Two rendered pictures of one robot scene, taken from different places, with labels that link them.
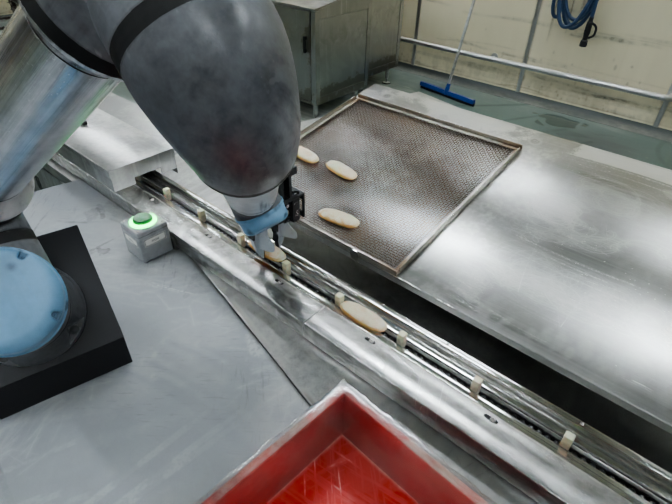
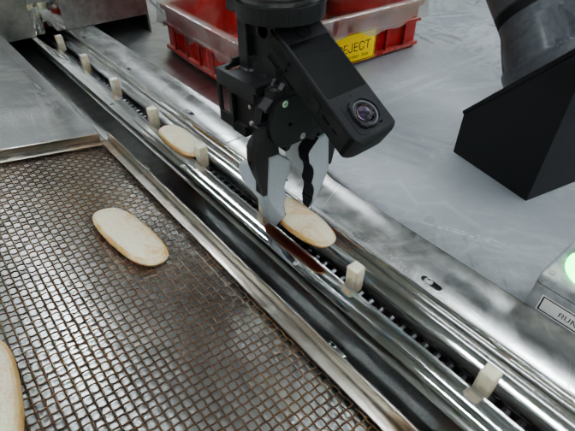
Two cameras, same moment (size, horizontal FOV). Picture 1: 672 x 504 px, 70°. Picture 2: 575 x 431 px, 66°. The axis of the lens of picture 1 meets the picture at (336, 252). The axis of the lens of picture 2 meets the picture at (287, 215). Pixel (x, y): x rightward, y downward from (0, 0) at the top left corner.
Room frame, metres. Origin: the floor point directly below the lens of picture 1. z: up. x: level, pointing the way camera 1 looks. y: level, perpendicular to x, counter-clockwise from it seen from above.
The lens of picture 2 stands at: (1.12, 0.19, 1.17)
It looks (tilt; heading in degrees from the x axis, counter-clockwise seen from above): 40 degrees down; 190
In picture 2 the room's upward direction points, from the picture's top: straight up
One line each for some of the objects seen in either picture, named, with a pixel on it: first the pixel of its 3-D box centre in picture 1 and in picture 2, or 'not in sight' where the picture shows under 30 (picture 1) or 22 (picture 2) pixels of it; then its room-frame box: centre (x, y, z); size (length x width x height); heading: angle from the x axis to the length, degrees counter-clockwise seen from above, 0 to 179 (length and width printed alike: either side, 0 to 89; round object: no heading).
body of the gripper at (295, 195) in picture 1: (273, 190); (275, 69); (0.75, 0.12, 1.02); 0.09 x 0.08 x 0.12; 49
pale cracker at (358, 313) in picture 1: (363, 315); (180, 138); (0.61, -0.05, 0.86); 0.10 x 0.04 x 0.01; 49
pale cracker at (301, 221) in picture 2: (266, 248); (298, 216); (0.78, 0.14, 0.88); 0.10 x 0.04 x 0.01; 49
